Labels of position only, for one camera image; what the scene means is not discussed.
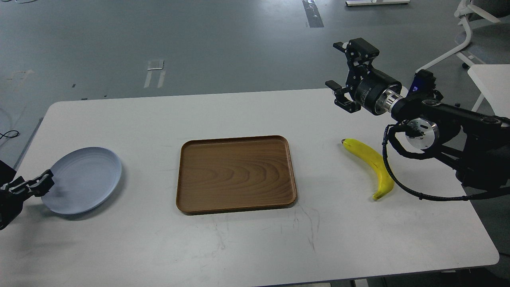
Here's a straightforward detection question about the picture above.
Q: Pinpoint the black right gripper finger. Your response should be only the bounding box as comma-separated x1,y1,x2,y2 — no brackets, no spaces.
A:
325,80,361,113
333,38,380,72

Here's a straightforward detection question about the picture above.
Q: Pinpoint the white side table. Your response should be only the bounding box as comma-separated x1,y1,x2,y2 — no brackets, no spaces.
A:
468,64,510,118

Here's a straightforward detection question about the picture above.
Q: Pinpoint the light blue plate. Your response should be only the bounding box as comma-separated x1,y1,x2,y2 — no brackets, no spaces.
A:
41,147,122,216

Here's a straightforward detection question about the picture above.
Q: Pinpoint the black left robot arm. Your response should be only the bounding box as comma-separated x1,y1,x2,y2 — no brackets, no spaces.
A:
0,162,54,230

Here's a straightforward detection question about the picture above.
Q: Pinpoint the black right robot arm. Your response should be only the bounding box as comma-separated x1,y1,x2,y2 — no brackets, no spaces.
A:
326,38,510,192

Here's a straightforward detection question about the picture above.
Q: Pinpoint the white board on floor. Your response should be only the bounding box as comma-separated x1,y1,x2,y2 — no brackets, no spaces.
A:
345,0,410,7

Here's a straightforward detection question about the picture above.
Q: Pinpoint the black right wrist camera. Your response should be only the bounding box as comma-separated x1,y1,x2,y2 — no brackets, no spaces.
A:
406,69,436,100

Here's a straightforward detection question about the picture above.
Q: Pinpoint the brown wooden tray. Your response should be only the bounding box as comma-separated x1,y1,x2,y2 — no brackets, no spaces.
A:
176,136,298,216

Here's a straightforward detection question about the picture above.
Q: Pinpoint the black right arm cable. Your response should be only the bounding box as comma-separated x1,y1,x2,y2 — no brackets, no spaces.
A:
381,124,510,201

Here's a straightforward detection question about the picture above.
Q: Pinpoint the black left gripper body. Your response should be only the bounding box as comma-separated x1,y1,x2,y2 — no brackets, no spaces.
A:
0,183,28,230

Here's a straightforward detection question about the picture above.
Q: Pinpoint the yellow banana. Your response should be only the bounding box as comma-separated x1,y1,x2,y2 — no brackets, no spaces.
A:
341,138,395,201

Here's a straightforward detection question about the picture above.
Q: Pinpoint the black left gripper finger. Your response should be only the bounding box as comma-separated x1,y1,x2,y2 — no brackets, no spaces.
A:
10,169,55,198

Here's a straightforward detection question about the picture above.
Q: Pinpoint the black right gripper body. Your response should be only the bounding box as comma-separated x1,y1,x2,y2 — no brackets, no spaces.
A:
346,66,402,116

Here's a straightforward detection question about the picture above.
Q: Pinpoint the white office chair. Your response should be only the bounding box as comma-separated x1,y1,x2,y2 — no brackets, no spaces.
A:
416,0,510,72

